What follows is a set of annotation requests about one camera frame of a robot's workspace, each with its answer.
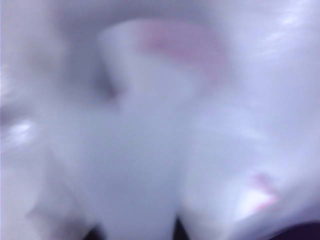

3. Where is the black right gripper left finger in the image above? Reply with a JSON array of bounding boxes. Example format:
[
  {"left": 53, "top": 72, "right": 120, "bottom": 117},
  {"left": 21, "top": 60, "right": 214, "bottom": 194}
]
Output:
[{"left": 83, "top": 223, "right": 107, "bottom": 240}]

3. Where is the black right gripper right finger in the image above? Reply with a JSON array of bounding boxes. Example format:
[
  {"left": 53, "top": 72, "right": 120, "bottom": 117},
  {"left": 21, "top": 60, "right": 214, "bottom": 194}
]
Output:
[{"left": 271, "top": 221, "right": 320, "bottom": 240}]

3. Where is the white wet wipe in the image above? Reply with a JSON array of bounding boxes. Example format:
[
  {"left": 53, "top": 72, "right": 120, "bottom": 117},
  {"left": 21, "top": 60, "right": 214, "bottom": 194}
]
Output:
[{"left": 0, "top": 0, "right": 320, "bottom": 240}]

